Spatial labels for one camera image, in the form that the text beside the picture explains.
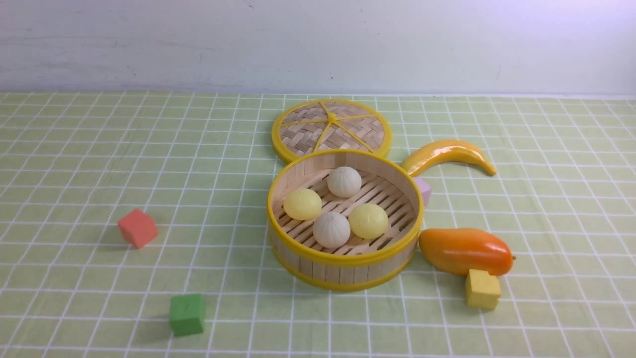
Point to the white bun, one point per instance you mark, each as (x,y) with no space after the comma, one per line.
(331,230)
(344,181)

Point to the pale yellow bun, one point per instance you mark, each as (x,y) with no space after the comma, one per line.
(368,221)
(302,204)

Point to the bamboo steamer tray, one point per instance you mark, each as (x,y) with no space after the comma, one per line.
(359,264)

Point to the woven bamboo steamer lid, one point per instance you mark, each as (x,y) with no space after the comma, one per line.
(330,124)

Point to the pink foam block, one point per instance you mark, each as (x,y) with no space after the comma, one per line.
(424,188)

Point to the yellow toy banana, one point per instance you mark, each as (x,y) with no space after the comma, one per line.
(444,151)

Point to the orange toy mango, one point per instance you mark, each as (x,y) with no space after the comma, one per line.
(457,250)

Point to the green foam cube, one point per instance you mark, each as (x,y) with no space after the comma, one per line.
(187,314)

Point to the red foam cube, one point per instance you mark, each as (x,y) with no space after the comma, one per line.
(138,228)

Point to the yellow foam cube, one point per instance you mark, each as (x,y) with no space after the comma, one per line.
(482,290)

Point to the green checkered tablecloth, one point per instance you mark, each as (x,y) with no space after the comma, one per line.
(200,164)

